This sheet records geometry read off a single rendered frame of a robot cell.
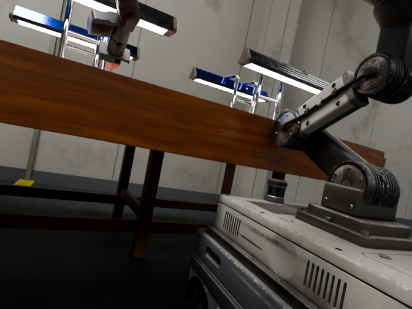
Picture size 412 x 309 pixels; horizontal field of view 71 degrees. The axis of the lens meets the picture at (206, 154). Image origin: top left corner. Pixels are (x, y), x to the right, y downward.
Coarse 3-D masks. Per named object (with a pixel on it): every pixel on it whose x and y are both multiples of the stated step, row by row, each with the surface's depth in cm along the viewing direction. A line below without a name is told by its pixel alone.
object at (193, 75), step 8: (192, 72) 183; (200, 72) 183; (208, 72) 187; (208, 80) 184; (216, 80) 188; (224, 80) 192; (232, 80) 196; (232, 88) 193; (240, 88) 197; (248, 88) 202
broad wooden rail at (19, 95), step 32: (0, 64) 65; (32, 64) 68; (64, 64) 71; (0, 96) 66; (32, 96) 69; (64, 96) 72; (96, 96) 75; (128, 96) 79; (160, 96) 83; (192, 96) 88; (32, 128) 70; (64, 128) 73; (96, 128) 76; (128, 128) 80; (160, 128) 84; (192, 128) 89; (224, 128) 95; (256, 128) 101; (224, 160) 96; (256, 160) 102; (288, 160) 109
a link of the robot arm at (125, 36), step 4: (112, 28) 89; (116, 28) 89; (120, 28) 89; (112, 32) 91; (116, 32) 90; (120, 32) 90; (124, 32) 90; (128, 32) 91; (112, 36) 92; (116, 36) 91; (120, 36) 91; (124, 36) 91; (128, 36) 93; (116, 40) 92; (120, 40) 92; (124, 40) 93
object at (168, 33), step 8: (96, 0) 99; (104, 0) 100; (112, 0) 102; (112, 8) 102; (144, 8) 109; (152, 8) 111; (144, 16) 107; (152, 16) 109; (160, 16) 112; (168, 16) 114; (152, 24) 110; (160, 24) 110; (168, 24) 112; (176, 24) 114; (168, 32) 115
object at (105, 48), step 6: (102, 42) 97; (108, 42) 95; (114, 42) 93; (120, 42) 94; (102, 48) 96; (108, 48) 95; (114, 48) 94; (120, 48) 95; (126, 48) 102; (102, 54) 95; (108, 54) 95; (114, 54) 96; (120, 54) 97; (126, 54) 100; (120, 60) 98; (126, 60) 98
